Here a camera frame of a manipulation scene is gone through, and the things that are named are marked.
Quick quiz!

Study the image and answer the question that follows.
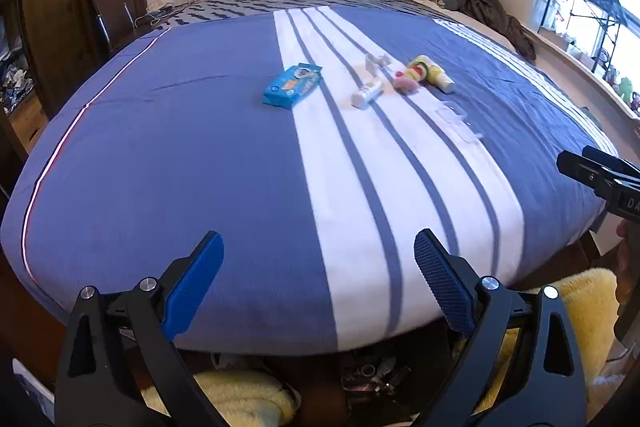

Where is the blue wet wipes packet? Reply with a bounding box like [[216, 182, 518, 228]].
[[263, 63, 323, 110]]

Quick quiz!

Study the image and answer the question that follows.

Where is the person's right hand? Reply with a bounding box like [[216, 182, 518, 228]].
[[615, 219, 640, 308]]

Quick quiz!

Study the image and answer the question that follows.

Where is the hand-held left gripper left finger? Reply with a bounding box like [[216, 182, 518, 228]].
[[55, 231, 225, 427]]

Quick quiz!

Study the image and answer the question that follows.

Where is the small white printed bottle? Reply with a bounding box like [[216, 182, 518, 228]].
[[351, 77, 383, 108]]

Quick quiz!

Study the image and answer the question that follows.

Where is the pile of mixed clothes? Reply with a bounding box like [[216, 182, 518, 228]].
[[0, 62, 36, 112]]

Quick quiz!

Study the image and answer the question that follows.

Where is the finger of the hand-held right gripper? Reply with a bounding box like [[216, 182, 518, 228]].
[[556, 151, 640, 200], [581, 146, 640, 180]]

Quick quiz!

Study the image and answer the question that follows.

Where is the white yellow bottle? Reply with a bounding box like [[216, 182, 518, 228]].
[[425, 62, 456, 94]]

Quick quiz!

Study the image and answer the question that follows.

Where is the white flat panel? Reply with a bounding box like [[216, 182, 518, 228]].
[[12, 357, 56, 418]]

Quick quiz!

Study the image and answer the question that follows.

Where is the blue white striped blanket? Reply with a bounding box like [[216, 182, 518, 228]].
[[0, 7, 621, 353]]

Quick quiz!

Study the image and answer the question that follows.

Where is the dark wooden nightstand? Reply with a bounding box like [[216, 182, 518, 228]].
[[132, 0, 201, 30]]

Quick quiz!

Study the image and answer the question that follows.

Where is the yellow fluffy rug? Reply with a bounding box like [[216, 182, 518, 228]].
[[142, 267, 621, 427]]

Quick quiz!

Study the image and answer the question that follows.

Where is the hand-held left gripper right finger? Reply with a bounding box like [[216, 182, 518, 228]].
[[414, 228, 587, 427]]

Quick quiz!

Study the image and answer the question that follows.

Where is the pink fluffy toy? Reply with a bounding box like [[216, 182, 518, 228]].
[[392, 69, 421, 94]]

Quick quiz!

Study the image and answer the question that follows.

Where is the dark chair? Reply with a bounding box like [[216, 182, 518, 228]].
[[82, 0, 136, 52]]

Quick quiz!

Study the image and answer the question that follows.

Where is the green red round toy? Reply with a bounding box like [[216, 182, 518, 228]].
[[406, 55, 435, 82]]

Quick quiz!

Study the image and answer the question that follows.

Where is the clear plastic wrapper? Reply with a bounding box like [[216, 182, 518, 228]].
[[435, 104, 483, 142]]

